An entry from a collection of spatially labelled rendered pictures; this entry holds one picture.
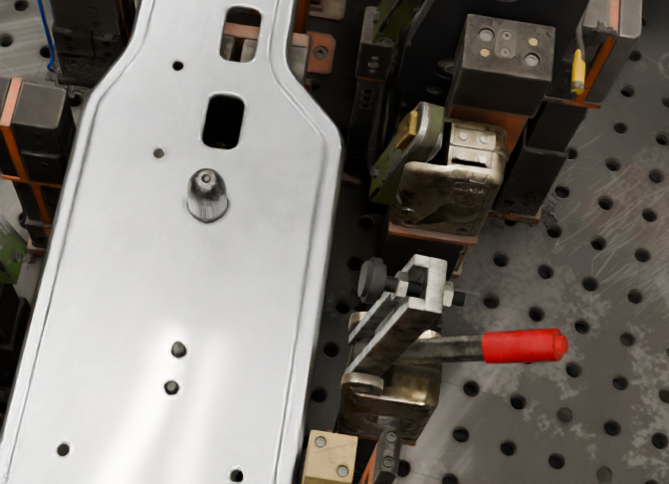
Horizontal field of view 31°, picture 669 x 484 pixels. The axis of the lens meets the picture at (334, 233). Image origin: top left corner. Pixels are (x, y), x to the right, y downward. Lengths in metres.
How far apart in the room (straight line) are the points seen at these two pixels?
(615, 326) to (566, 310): 0.05
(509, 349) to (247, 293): 0.24
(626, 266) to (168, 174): 0.57
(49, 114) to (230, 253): 0.20
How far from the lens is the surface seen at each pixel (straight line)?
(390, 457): 0.73
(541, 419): 1.28
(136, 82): 1.04
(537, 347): 0.82
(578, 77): 0.97
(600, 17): 1.03
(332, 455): 0.86
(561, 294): 1.32
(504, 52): 0.94
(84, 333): 0.95
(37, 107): 1.05
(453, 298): 0.75
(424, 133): 0.91
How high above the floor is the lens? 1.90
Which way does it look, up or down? 66 degrees down
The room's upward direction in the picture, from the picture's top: 11 degrees clockwise
